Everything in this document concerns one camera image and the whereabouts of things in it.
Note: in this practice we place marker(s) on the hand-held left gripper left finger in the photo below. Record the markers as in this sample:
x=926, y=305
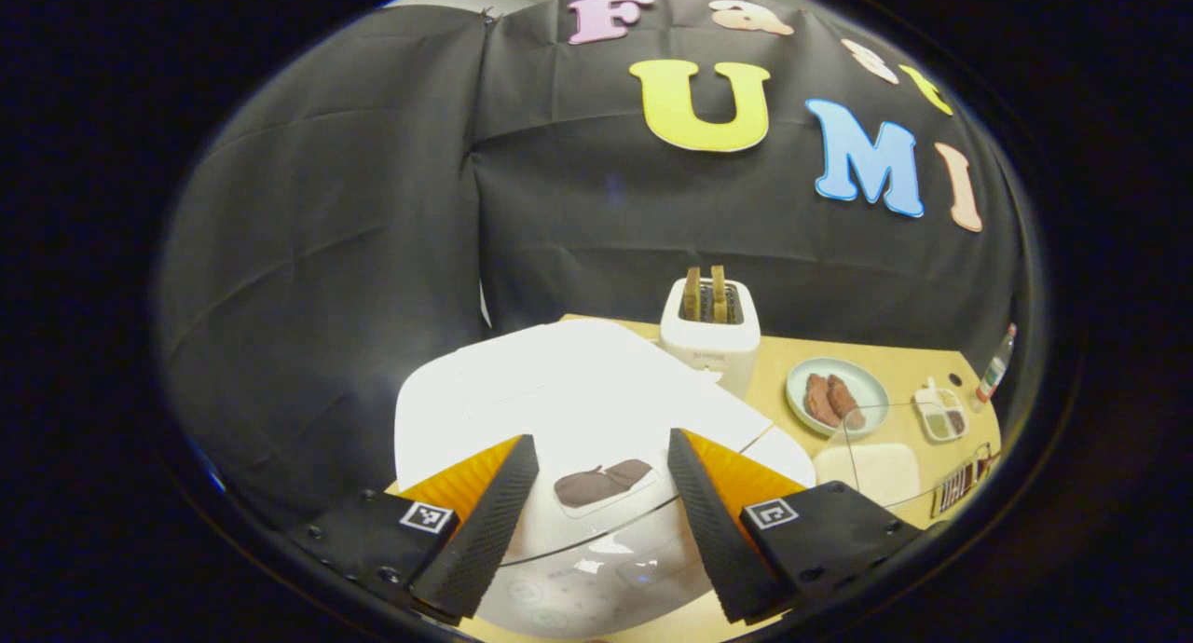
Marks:
x=489, y=540

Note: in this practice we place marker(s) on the white rice cooker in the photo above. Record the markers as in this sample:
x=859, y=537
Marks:
x=559, y=391

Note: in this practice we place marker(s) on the black backdrop cloth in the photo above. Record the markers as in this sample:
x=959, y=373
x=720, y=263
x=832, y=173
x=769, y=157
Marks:
x=354, y=252

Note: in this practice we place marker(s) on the toasted bread slice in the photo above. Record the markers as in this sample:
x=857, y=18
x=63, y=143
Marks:
x=692, y=294
x=719, y=294

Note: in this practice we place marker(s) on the slotted chopstick holder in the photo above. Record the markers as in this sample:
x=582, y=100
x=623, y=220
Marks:
x=955, y=489

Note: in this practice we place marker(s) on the brown meat piece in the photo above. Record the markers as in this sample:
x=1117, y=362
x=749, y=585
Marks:
x=846, y=403
x=818, y=401

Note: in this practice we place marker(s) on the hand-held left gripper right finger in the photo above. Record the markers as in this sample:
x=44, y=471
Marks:
x=713, y=540

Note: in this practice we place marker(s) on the plastic bottle with red label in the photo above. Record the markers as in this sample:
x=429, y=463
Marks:
x=995, y=368

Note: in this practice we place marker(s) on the white divided condiment tray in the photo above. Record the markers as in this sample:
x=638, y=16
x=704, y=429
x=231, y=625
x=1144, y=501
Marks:
x=939, y=424

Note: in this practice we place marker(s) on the white toaster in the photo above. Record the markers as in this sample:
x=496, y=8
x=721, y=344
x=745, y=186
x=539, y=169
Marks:
x=708, y=349

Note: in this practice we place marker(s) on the clear container of rice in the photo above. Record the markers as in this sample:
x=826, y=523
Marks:
x=867, y=475

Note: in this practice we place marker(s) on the pale green plate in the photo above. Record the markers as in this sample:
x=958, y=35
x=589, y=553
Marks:
x=869, y=387

